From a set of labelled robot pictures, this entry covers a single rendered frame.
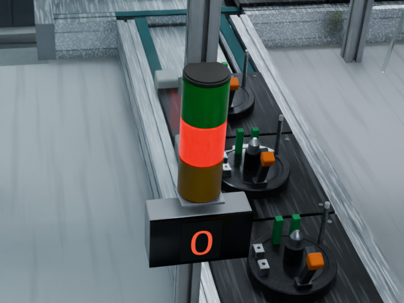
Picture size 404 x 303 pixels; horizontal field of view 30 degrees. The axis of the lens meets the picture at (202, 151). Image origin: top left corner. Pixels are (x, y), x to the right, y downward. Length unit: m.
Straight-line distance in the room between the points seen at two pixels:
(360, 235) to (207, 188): 0.52
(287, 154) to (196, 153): 0.65
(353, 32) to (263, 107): 0.48
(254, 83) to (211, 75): 0.88
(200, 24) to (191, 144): 0.13
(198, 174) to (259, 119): 0.72
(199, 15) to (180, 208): 0.23
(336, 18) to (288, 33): 0.13
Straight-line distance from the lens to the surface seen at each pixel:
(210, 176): 0.82
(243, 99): 1.55
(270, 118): 1.53
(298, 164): 1.42
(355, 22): 1.96
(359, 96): 1.87
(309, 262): 1.08
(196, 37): 0.77
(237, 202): 0.88
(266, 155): 1.25
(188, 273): 0.99
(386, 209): 1.53
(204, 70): 0.78
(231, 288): 1.16
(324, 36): 2.08
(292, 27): 2.03
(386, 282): 1.24
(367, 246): 1.29
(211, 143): 0.80
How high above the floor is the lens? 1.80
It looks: 36 degrees down
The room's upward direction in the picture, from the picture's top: 4 degrees clockwise
